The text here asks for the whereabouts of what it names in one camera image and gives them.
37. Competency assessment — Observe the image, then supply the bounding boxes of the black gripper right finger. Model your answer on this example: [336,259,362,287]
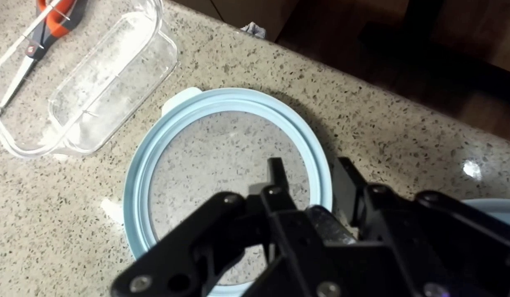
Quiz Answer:
[331,156,510,297]

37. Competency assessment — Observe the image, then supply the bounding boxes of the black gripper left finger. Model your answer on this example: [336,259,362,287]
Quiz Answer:
[110,156,308,297]

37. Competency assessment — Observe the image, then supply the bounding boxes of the blue rimmed plate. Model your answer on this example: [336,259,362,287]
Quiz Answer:
[121,87,333,297]

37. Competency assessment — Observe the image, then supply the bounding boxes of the small blue bowl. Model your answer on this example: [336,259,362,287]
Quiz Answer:
[465,198,510,226]

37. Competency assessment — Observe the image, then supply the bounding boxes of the clear plastic container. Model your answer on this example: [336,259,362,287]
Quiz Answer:
[0,0,178,158]

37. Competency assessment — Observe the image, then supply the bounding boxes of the grey crumpled cloth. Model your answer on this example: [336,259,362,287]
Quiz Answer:
[240,21,265,39]

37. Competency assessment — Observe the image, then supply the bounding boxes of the orange handled scissors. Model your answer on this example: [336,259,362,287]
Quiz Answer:
[0,0,87,115]

